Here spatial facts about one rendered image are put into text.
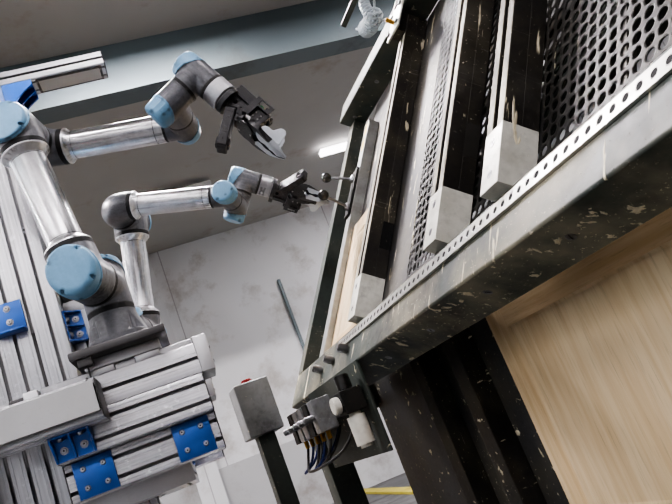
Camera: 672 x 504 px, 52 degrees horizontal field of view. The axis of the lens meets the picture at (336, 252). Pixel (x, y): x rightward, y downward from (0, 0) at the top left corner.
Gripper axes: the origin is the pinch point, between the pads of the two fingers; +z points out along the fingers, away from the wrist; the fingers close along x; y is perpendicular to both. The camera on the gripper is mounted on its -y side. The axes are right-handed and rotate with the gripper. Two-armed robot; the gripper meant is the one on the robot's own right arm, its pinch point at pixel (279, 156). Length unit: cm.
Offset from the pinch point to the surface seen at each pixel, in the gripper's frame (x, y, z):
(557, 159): -69, -2, 48
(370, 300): 23.3, -4.0, 39.4
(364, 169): 71, 49, 5
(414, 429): 66, -12, 76
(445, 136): -25.6, 18.0, 29.0
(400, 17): 28, 77, -15
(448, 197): -28.7, 5.3, 38.4
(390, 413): 80, -10, 69
